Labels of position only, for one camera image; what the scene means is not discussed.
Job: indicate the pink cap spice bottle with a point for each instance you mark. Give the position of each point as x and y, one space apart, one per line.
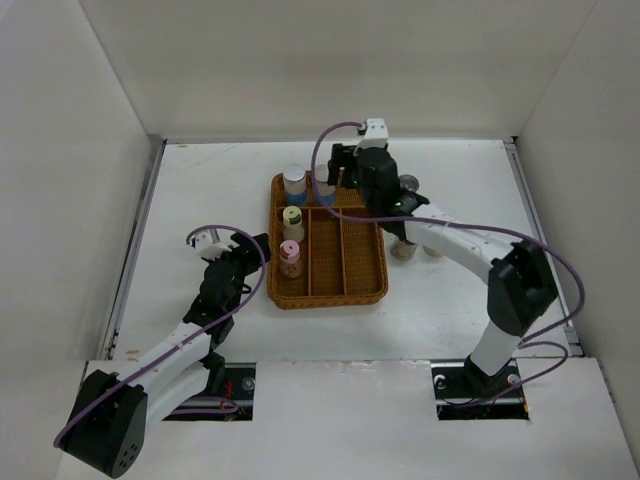
290 264

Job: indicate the black cap sugar grinder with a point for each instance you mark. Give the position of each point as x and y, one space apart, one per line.
409 183

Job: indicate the black knob cap jar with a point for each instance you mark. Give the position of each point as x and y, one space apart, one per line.
432 252

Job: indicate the yellow cap spice bottle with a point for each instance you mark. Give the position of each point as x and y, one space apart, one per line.
293 225

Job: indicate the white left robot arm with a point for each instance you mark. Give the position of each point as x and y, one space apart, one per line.
113 410

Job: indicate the blue label silver cap bottle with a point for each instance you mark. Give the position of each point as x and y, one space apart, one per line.
295 187

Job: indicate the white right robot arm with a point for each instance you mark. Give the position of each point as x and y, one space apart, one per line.
520 284

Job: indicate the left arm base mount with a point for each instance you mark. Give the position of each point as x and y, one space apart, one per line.
227 397

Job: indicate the brown wicker divided basket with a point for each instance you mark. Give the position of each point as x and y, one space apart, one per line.
343 262

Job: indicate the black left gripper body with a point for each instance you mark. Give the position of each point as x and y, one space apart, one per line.
243 265

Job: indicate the dark cap brown spice jar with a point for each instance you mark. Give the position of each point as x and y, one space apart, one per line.
403 250

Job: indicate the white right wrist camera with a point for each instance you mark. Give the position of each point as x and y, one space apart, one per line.
373 133

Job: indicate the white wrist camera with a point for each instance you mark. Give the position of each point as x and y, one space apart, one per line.
208 245
373 133

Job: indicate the tall blue label bottle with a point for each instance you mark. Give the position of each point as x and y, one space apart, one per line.
325 193

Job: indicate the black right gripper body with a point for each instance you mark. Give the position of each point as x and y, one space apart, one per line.
353 178

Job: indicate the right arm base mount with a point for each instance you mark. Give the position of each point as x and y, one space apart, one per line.
464 393

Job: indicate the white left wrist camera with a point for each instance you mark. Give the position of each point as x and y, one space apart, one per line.
208 245

